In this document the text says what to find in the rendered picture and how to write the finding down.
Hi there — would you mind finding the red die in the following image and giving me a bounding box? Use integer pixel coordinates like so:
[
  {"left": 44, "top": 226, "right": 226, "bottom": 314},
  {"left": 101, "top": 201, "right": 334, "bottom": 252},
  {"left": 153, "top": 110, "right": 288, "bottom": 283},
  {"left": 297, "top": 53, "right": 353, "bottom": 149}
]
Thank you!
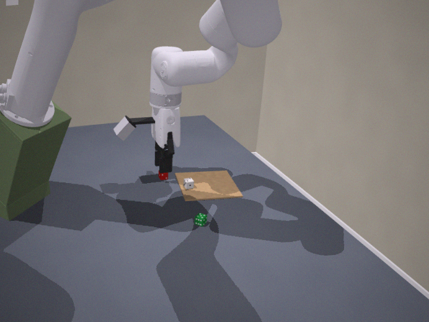
[{"left": 159, "top": 172, "right": 168, "bottom": 180}]

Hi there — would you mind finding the white die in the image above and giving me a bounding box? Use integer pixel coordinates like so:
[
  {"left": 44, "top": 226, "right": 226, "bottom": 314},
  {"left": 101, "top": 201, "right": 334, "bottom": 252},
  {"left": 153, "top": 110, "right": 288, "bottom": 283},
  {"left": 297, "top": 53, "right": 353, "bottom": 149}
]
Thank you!
[{"left": 184, "top": 178, "right": 194, "bottom": 189}]

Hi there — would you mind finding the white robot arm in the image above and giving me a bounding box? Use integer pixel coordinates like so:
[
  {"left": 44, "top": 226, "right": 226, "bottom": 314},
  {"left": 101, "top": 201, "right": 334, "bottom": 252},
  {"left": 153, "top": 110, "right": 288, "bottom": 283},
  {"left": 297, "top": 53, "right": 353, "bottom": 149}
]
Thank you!
[{"left": 0, "top": 0, "right": 282, "bottom": 141}]

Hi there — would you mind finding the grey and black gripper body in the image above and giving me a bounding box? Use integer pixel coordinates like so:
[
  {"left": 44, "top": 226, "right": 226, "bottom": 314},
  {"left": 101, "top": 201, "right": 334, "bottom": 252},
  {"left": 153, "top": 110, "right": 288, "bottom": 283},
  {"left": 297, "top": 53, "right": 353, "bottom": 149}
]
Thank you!
[{"left": 149, "top": 102, "right": 181, "bottom": 149}]

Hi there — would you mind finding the green die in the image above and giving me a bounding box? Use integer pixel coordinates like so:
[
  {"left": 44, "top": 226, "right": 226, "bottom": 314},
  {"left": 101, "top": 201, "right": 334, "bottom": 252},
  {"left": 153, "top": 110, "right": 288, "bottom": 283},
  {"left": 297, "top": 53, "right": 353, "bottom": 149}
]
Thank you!
[{"left": 195, "top": 213, "right": 207, "bottom": 226}]

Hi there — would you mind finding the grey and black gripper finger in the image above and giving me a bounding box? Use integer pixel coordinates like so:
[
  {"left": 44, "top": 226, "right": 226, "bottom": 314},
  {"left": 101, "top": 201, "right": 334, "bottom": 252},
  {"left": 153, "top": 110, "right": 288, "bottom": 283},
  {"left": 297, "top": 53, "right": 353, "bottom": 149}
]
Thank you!
[
  {"left": 155, "top": 141, "right": 161, "bottom": 166},
  {"left": 159, "top": 132, "right": 175, "bottom": 173}
]

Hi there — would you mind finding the tan mat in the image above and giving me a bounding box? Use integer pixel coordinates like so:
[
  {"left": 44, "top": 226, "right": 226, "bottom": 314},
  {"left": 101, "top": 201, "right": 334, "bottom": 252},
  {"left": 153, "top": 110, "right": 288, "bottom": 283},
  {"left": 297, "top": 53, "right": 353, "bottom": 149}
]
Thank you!
[{"left": 175, "top": 171, "right": 243, "bottom": 201}]

